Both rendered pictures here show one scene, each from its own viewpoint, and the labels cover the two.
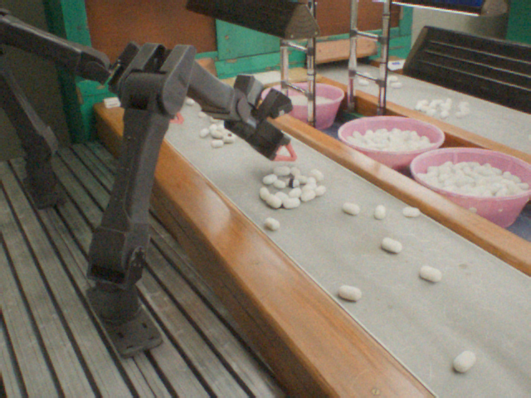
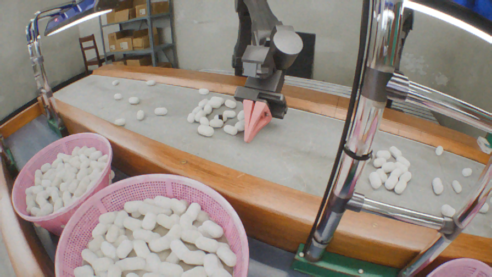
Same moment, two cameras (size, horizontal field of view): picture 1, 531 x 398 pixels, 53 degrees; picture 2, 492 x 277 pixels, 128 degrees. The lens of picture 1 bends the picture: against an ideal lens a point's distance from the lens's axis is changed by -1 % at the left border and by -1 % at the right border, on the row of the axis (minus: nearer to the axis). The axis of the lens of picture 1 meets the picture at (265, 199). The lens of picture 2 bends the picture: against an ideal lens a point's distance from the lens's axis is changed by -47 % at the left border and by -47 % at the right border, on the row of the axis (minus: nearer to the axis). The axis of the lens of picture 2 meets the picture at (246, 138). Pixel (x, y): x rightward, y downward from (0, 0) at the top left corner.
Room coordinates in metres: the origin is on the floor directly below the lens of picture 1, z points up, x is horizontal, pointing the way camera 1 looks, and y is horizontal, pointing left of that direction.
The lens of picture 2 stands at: (1.47, -0.29, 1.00)
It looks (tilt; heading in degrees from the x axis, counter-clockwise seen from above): 34 degrees down; 143
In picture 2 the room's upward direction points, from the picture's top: straight up
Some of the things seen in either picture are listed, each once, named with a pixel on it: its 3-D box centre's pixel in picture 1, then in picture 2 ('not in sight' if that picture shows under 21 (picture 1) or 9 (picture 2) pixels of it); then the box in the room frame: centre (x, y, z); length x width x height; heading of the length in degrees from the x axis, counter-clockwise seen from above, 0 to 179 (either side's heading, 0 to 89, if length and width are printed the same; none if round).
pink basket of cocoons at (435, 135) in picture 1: (389, 149); (150, 262); (1.30, -0.33, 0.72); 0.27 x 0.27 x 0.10
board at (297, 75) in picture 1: (270, 79); not in sight; (1.89, -0.03, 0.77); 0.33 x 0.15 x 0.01; 116
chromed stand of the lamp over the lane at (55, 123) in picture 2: not in sight; (58, 67); (0.58, -0.46, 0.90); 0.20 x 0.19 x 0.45; 26
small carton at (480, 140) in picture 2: (114, 102); (484, 145); (1.66, 0.46, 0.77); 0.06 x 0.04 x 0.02; 116
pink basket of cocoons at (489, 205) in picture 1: (470, 189); (66, 185); (1.05, -0.45, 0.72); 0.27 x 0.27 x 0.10
